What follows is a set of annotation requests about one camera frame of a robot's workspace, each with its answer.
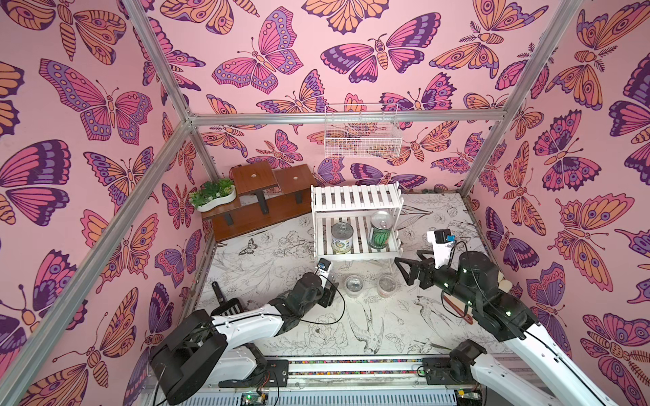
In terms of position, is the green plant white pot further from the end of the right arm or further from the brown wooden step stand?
the end of the right arm

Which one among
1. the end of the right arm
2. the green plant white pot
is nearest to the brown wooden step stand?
the green plant white pot

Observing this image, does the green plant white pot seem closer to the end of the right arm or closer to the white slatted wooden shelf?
the white slatted wooden shelf
